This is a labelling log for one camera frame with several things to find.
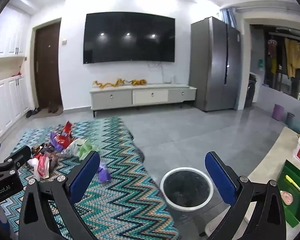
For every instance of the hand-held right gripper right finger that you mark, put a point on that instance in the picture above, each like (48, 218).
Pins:
(220, 177)

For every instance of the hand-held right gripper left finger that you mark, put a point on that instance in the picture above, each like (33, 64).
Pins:
(86, 173)

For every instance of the small purple wrapper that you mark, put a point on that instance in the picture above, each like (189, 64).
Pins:
(103, 173)

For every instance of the dark brown wrapper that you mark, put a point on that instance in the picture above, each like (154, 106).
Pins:
(40, 150)

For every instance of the pink and white packet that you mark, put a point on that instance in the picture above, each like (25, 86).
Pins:
(41, 167)

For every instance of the green and white plastic bag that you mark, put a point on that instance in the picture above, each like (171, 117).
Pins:
(82, 147)

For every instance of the white round trash bin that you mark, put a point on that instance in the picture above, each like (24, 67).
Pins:
(186, 190)

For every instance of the purple snack packet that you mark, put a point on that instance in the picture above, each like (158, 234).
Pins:
(58, 141)

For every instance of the red snack packet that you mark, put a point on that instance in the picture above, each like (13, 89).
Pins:
(67, 128)

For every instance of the zigzag patterned rug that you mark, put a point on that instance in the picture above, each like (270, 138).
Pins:
(122, 180)

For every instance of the white lower cabinets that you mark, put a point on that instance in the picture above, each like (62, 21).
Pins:
(5, 105)

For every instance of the black shoes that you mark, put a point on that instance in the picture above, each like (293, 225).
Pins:
(31, 113)

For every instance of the beige stone table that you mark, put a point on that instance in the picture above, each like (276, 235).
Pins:
(267, 170)

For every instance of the brown shoes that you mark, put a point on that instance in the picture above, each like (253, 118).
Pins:
(52, 108)

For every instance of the pink round object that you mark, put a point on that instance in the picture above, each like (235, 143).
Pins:
(287, 198)

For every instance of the yellow highlighter pen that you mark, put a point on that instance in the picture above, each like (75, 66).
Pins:
(293, 183)

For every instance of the red cloth on counter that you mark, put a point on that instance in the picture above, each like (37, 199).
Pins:
(17, 74)

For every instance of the green box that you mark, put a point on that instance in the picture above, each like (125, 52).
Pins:
(293, 210)

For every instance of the grey and white television cabinet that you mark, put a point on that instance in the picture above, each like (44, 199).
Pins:
(115, 97)

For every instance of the purple plastic bucket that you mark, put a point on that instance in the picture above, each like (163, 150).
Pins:
(277, 112)

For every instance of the grey-blue plastic bucket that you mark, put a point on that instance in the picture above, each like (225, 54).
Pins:
(289, 120)

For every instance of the long golden dragon ornament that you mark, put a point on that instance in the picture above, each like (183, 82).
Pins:
(107, 83)

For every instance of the teal grey plastic tub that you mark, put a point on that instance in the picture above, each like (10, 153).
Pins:
(299, 126)

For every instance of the dark brown door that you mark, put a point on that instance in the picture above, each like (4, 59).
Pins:
(47, 65)

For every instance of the short golden dragon ornament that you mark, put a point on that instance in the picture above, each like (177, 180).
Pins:
(138, 82)

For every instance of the white router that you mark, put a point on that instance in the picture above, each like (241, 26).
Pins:
(170, 80)

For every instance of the silver double-door refrigerator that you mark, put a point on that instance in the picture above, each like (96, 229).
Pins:
(207, 65)

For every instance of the small teal item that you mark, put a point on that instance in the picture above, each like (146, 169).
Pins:
(261, 63)

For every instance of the small hanging yellow garment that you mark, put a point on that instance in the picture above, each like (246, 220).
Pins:
(274, 65)

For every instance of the hanging red garment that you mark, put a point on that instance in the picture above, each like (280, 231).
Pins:
(272, 47)

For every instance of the hanging yellow jacket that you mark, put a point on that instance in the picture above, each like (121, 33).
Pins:
(293, 57)

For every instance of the blue curtain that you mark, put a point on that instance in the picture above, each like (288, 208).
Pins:
(227, 16)

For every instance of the white upper wall cabinets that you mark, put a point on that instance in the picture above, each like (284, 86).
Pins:
(7, 37)

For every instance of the wall light switch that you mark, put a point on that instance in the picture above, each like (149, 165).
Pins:
(63, 42)

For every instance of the wall-mounted black television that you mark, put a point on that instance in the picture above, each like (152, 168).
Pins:
(128, 38)

